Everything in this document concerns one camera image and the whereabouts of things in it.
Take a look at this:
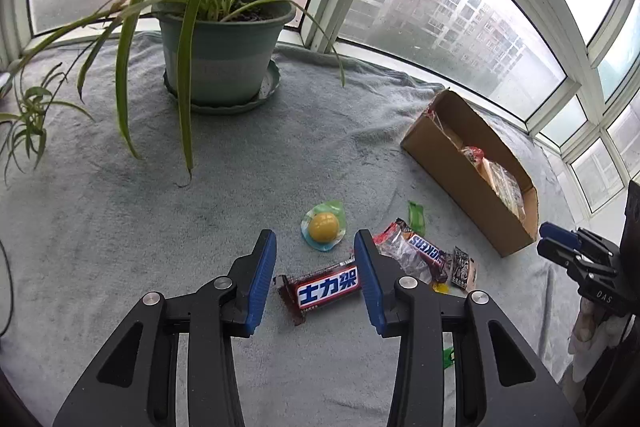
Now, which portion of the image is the dark green candy packet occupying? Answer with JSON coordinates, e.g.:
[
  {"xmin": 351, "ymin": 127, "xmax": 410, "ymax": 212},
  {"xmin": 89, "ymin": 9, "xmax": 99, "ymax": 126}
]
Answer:
[{"xmin": 442, "ymin": 347, "xmax": 454, "ymax": 369}]

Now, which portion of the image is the dark patterned chocolate packet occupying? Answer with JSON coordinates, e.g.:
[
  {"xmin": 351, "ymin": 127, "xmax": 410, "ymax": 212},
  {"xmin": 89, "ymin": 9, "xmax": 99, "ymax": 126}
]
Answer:
[{"xmin": 450, "ymin": 247, "xmax": 477, "ymax": 294}]

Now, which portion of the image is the yellow candy packet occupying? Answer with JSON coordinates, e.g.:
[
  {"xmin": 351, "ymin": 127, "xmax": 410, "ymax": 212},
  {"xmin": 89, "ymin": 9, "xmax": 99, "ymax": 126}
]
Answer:
[{"xmin": 432, "ymin": 282, "xmax": 450, "ymax": 295}]

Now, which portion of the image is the Chinese label Snickers bar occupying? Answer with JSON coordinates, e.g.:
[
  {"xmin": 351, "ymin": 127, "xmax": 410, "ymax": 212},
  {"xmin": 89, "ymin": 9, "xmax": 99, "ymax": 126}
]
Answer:
[{"xmin": 273, "ymin": 258, "xmax": 361, "ymax": 325}]

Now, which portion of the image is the yellow jelly cup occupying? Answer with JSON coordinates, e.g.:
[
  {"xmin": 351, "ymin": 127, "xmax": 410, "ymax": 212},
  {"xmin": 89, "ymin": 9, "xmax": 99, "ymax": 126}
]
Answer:
[{"xmin": 300, "ymin": 200, "xmax": 347, "ymax": 251}]

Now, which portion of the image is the white gloved right hand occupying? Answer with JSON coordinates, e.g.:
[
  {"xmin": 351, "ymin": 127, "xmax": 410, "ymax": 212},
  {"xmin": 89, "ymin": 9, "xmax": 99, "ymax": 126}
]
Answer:
[{"xmin": 568, "ymin": 297, "xmax": 631, "ymax": 383}]

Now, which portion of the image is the wrapped yellow bread loaf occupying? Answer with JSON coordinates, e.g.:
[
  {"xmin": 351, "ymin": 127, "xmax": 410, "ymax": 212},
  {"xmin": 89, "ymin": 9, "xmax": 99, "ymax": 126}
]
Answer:
[{"xmin": 480, "ymin": 158, "xmax": 526, "ymax": 222}]

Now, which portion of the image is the red green jelly cup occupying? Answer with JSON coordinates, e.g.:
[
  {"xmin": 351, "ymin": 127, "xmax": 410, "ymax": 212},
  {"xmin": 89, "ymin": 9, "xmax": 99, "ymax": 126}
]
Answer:
[{"xmin": 460, "ymin": 146, "xmax": 485, "ymax": 167}]

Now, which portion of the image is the brown cardboard box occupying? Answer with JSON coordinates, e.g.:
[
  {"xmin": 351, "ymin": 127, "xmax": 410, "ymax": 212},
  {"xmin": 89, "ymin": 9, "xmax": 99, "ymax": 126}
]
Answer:
[{"xmin": 400, "ymin": 90, "xmax": 539, "ymax": 257}]

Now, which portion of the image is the English label Snickers bar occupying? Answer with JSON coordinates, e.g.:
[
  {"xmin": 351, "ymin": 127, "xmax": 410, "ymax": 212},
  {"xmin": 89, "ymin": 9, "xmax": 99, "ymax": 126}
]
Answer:
[{"xmin": 395, "ymin": 218, "xmax": 449, "ymax": 284}]

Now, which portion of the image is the light green wafer packet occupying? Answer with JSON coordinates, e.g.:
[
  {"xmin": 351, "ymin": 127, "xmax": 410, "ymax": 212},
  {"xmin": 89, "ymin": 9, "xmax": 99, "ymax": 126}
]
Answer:
[{"xmin": 408, "ymin": 200, "xmax": 425, "ymax": 236}]

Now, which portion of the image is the clear red dried fruit bag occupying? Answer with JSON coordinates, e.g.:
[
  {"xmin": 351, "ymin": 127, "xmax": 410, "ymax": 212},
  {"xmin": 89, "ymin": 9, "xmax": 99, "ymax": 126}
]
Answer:
[{"xmin": 373, "ymin": 219, "xmax": 432, "ymax": 284}]

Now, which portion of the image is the grey fleece blanket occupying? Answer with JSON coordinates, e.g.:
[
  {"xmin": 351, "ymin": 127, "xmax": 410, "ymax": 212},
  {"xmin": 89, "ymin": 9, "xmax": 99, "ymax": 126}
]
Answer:
[{"xmin": 1, "ymin": 32, "xmax": 578, "ymax": 425}]

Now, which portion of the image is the small spider plant offshoot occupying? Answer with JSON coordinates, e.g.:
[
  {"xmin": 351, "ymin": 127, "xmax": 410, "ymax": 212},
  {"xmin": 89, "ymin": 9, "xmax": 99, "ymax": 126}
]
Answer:
[{"xmin": 1, "ymin": 56, "xmax": 96, "ymax": 185}]

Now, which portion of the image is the green pot saucer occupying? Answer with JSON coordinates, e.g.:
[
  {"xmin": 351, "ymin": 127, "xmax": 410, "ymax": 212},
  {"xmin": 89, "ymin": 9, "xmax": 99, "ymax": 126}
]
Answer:
[{"xmin": 191, "ymin": 56, "xmax": 280, "ymax": 115}]

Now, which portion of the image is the green plastic plant pot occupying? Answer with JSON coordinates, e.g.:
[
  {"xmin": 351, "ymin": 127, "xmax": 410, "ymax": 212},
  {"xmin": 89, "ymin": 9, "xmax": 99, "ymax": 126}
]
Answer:
[{"xmin": 152, "ymin": 0, "xmax": 298, "ymax": 104}]

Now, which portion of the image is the black cable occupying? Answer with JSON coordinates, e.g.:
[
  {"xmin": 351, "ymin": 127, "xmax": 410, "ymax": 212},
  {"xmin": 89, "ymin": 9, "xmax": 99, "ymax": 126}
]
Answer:
[{"xmin": 0, "ymin": 238, "xmax": 15, "ymax": 339}]

